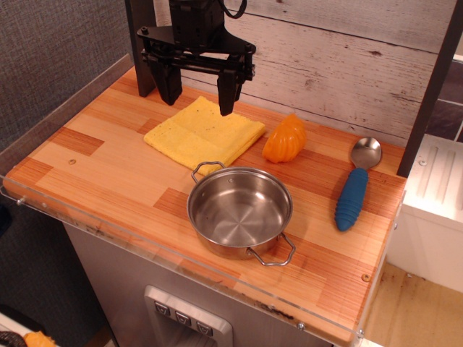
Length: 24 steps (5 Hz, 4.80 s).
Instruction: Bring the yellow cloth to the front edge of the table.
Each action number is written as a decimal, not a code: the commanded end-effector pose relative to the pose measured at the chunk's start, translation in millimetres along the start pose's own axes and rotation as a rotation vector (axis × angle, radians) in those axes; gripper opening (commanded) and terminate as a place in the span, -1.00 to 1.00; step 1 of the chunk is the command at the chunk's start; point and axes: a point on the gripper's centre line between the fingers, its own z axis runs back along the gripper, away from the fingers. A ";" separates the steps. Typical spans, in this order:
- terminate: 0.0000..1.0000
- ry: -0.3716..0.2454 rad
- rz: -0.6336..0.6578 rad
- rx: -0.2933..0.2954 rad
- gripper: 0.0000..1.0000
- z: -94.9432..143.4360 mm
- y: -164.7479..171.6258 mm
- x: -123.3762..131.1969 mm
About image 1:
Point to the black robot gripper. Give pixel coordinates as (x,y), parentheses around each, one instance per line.
(197,40)

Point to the yellow cloth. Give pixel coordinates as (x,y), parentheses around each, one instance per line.
(199,133)

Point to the orange plastic toy fruit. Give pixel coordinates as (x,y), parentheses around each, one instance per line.
(286,141)

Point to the stainless steel pot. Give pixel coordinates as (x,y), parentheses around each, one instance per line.
(241,213)

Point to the clear acrylic table guard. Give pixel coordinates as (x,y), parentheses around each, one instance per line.
(327,284)

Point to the silver button control panel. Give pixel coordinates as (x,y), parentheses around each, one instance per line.
(177,322)

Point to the orange object bottom left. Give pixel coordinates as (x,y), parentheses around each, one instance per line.
(38,339)

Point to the dark grey left post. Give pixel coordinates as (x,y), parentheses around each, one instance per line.
(140,13)

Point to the dark grey post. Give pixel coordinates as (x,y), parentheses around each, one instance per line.
(437,79)
(140,13)

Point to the blue handled metal spoon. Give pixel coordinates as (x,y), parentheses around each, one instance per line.
(365,154)

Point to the dark grey right post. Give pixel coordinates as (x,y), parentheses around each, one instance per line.
(437,79)

